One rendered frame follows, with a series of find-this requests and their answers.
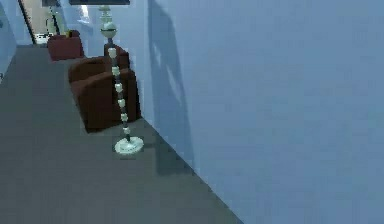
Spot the white beaded floor lamp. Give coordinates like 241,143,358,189
68,0,145,156

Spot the red armchair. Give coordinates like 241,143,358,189
46,29,85,62

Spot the black door frame post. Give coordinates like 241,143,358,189
17,0,37,46

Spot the brown armchair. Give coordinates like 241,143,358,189
67,43,142,134

